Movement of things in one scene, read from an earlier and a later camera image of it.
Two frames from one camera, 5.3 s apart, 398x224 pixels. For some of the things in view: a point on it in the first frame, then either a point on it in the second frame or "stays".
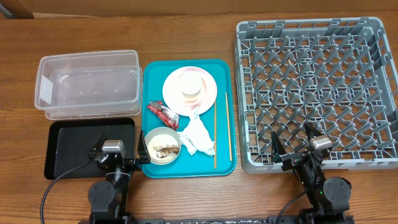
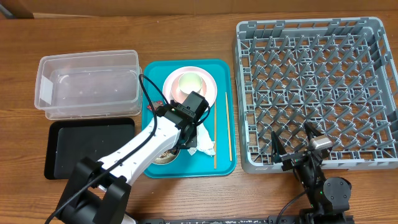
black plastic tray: [69, 141] stays
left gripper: [135, 164] to [193, 140]
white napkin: [196, 136] stays
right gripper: [298, 157] stays
